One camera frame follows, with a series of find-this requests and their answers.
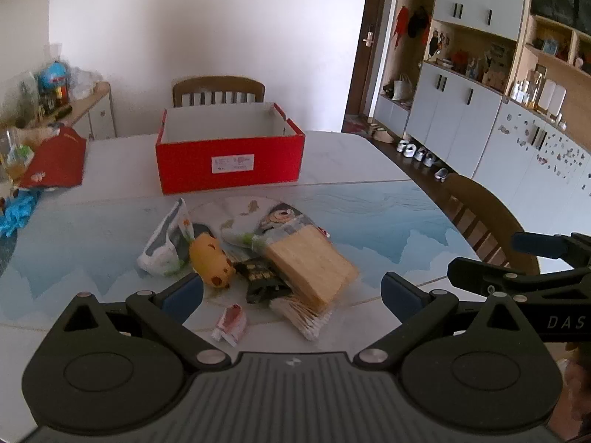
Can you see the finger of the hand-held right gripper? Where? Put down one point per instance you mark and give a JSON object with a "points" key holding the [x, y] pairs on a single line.
{"points": [[475, 273], [538, 243]]}

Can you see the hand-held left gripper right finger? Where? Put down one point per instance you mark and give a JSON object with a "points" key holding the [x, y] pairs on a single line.
{"points": [[399, 296]]}

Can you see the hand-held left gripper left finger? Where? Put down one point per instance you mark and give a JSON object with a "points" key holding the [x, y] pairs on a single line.
{"points": [[184, 297]]}

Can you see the capybara toy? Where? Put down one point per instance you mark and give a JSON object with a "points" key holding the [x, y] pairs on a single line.
{"points": [[212, 258]]}

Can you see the small red white packet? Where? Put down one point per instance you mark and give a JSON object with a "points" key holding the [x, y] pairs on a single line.
{"points": [[231, 323]]}

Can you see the white green snack bag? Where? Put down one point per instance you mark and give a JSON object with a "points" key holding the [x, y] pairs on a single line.
{"points": [[159, 244]]}

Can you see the dark snack packet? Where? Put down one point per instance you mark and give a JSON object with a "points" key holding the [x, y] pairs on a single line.
{"points": [[261, 281]]}

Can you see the cotton swab bag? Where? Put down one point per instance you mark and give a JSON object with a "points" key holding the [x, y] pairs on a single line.
{"points": [[304, 318]]}

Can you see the white patterned pouch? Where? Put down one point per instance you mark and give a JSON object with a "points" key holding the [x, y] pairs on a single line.
{"points": [[240, 214]]}

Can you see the red shoe box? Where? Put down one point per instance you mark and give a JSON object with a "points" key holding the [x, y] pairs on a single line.
{"points": [[184, 166]]}

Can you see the wooden dining chair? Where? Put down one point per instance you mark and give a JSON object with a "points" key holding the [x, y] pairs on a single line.
{"points": [[480, 212], [217, 85]]}

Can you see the cluster of cabinet stickers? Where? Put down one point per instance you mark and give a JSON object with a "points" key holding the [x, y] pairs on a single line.
{"points": [[549, 147]]}

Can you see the grey small shoe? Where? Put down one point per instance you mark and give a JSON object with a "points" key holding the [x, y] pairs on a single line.
{"points": [[441, 174]]}

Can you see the white small shoe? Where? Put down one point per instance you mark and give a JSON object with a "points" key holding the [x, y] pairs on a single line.
{"points": [[420, 153], [401, 146], [429, 159], [410, 150]]}

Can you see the white canisters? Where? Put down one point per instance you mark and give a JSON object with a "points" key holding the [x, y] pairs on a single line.
{"points": [[551, 97]]}

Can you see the red patterned doormat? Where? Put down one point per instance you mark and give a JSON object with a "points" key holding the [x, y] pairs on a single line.
{"points": [[353, 125]]}

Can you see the red box lid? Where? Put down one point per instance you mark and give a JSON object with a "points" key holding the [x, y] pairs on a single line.
{"points": [[57, 161]]}

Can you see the group of shelf ornaments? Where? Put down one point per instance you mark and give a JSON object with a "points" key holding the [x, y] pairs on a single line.
{"points": [[480, 64]]}

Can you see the blue crumpled bag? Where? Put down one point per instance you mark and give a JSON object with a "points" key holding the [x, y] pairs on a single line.
{"points": [[16, 212]]}

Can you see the white tote bag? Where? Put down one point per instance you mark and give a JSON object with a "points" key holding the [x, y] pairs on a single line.
{"points": [[406, 87]]}

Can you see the white wooden sideboard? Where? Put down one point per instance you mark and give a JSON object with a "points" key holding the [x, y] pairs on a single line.
{"points": [[99, 110]]}

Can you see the glass cup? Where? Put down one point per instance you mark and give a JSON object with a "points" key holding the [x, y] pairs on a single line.
{"points": [[14, 157]]}

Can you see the black remote control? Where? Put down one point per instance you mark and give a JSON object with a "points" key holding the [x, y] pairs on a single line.
{"points": [[62, 111]]}

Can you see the clear plastic bag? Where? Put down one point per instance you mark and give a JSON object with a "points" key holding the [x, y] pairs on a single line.
{"points": [[84, 82]]}

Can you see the cluster of small bottles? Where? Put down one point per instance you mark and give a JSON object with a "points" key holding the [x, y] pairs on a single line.
{"points": [[44, 99]]}

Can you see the black hanging cap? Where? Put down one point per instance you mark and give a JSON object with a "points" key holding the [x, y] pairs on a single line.
{"points": [[418, 23]]}

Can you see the blue globe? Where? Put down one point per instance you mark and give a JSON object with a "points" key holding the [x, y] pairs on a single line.
{"points": [[53, 77]]}

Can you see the red hanging ornament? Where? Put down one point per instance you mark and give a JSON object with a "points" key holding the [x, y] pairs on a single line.
{"points": [[400, 25]]}

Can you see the white wooden wall cabinet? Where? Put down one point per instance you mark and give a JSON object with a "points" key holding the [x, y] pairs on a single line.
{"points": [[457, 106]]}

